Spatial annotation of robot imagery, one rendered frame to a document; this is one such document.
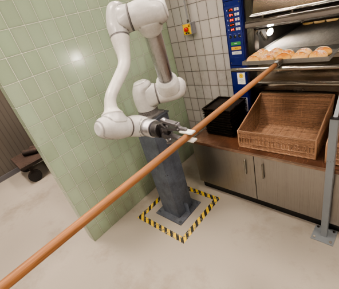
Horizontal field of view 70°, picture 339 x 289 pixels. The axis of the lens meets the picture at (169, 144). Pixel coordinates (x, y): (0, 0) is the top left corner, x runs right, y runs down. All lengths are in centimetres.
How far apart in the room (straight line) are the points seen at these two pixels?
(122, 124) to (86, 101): 100
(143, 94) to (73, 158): 79
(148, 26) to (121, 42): 16
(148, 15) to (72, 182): 142
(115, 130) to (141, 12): 60
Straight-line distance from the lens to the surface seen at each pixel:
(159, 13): 136
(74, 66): 206
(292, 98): 221
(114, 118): 112
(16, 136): 455
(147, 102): 178
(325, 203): 194
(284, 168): 193
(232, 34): 227
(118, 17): 138
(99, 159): 223
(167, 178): 203
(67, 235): 79
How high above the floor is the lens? 167
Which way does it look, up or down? 29 degrees down
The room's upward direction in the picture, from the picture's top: 16 degrees counter-clockwise
